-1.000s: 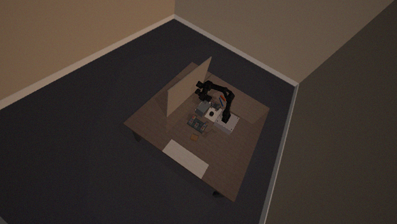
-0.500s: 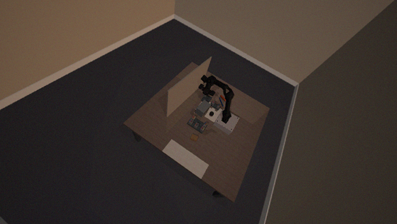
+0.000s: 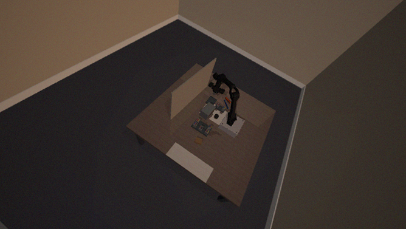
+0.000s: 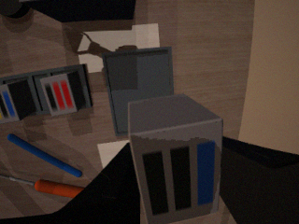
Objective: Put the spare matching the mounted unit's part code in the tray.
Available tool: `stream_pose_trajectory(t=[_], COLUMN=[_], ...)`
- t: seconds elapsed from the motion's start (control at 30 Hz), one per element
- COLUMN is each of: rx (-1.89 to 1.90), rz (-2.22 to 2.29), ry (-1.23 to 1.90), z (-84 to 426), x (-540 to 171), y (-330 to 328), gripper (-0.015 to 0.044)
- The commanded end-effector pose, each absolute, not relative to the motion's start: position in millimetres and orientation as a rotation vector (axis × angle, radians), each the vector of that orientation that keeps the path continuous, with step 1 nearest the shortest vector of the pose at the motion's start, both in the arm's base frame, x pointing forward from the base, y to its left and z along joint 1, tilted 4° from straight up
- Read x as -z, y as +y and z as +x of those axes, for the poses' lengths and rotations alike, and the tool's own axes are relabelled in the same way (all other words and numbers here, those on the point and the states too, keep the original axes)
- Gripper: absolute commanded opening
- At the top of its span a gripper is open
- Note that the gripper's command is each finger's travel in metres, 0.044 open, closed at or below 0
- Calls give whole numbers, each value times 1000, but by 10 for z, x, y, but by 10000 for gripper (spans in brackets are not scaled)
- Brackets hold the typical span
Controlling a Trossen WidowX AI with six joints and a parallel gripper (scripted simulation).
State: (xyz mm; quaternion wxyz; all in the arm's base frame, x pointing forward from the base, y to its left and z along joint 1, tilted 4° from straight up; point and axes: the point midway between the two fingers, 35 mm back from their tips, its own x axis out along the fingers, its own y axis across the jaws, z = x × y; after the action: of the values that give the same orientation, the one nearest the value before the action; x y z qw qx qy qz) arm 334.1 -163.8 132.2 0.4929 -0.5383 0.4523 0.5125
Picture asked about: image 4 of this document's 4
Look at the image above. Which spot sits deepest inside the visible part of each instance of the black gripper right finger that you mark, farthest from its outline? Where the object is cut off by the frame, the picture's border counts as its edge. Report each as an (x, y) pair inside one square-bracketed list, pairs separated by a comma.
[(259, 185)]

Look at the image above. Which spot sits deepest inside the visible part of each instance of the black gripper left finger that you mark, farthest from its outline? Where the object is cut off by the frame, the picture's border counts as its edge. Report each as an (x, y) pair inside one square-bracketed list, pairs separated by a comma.
[(111, 198)]

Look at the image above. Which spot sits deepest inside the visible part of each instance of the blue rod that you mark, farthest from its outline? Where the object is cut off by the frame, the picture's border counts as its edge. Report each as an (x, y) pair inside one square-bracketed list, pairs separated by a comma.
[(44, 156)]

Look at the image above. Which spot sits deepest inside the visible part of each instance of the tan flat panel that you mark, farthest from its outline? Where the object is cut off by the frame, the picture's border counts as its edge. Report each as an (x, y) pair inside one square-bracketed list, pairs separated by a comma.
[(271, 112)]

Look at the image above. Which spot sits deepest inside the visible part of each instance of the orange-handled screwdriver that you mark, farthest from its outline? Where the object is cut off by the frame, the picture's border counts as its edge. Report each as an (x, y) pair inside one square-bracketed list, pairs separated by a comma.
[(47, 186)]

